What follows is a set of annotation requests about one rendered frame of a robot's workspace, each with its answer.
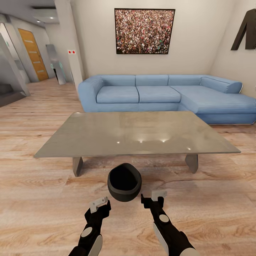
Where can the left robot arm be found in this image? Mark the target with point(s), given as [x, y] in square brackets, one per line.
[91, 240]

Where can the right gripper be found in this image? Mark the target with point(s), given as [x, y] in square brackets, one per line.
[149, 204]

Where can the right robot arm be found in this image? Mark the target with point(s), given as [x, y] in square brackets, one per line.
[174, 243]

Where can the decorative sign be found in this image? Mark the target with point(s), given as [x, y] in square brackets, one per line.
[249, 26]

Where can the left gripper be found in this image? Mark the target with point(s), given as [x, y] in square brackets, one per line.
[102, 212]

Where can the coffee table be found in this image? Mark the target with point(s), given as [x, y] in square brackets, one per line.
[86, 134]

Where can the cauldron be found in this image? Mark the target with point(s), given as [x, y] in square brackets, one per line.
[124, 182]

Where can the picture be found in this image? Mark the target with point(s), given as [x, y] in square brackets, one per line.
[143, 31]

